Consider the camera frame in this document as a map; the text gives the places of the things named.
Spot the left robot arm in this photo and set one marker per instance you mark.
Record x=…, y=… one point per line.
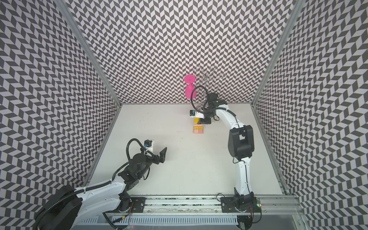
x=71, y=206

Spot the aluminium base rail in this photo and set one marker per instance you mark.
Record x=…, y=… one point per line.
x=274, y=212

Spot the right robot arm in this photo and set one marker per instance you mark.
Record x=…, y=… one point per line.
x=240, y=142

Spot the pink plastic wine glass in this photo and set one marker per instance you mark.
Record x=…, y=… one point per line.
x=190, y=80

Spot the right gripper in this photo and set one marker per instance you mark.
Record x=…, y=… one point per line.
x=204, y=120

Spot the chrome glass holder stand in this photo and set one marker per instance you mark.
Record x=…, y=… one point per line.
x=208, y=74

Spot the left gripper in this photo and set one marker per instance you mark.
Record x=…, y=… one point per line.
x=162, y=157

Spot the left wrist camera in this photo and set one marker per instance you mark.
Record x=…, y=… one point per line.
x=148, y=145

